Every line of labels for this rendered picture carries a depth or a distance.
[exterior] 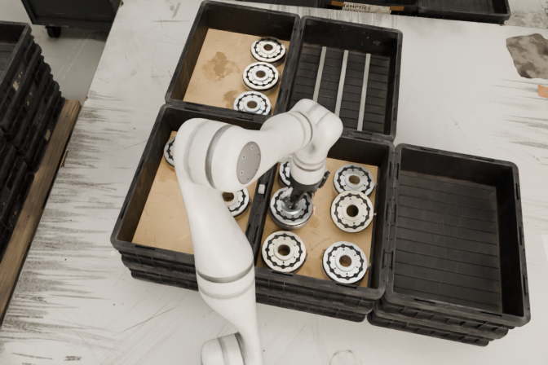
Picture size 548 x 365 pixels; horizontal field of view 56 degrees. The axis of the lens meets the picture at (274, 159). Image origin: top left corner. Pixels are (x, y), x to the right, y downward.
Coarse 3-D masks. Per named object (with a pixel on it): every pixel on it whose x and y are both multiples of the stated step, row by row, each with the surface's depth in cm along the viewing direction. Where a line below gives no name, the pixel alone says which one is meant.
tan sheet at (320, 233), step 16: (336, 160) 135; (272, 192) 130; (320, 192) 130; (288, 208) 127; (320, 208) 128; (352, 208) 128; (272, 224) 125; (320, 224) 125; (304, 240) 123; (320, 240) 123; (336, 240) 123; (352, 240) 123; (368, 240) 123; (320, 256) 121; (368, 256) 121; (304, 272) 119; (320, 272) 119; (368, 272) 119
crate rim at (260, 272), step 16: (384, 144) 127; (384, 208) 117; (256, 224) 114; (384, 224) 115; (256, 240) 112; (384, 240) 113; (384, 256) 111; (256, 272) 108; (288, 272) 108; (384, 272) 109; (320, 288) 109; (336, 288) 107; (352, 288) 107; (368, 288) 107; (384, 288) 107
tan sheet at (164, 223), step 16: (160, 176) 131; (160, 192) 128; (176, 192) 129; (144, 208) 126; (160, 208) 126; (176, 208) 126; (144, 224) 124; (160, 224) 124; (176, 224) 124; (240, 224) 125; (144, 240) 121; (160, 240) 122; (176, 240) 122
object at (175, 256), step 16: (160, 112) 130; (192, 112) 130; (208, 112) 130; (224, 112) 130; (144, 160) 122; (128, 192) 117; (256, 192) 120; (128, 208) 115; (256, 208) 116; (112, 240) 110; (160, 256) 110; (176, 256) 109; (192, 256) 109
